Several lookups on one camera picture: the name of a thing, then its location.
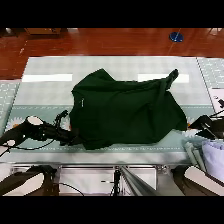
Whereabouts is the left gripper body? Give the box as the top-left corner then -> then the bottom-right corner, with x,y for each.
58,128 -> 82,147

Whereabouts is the dark green T-shirt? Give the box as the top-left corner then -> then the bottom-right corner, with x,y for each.
68,68 -> 188,151

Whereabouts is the grey green garment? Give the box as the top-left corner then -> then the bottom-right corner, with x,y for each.
182,140 -> 207,169

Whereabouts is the blue round disc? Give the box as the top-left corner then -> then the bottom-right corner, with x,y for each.
168,31 -> 184,43

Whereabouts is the pale lilac garment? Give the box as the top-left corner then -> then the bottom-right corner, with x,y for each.
201,139 -> 224,183

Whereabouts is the black cable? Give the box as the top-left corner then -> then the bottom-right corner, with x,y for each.
0,139 -> 56,158
52,181 -> 86,197

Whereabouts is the silver frame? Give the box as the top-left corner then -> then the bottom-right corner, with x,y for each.
9,162 -> 188,197

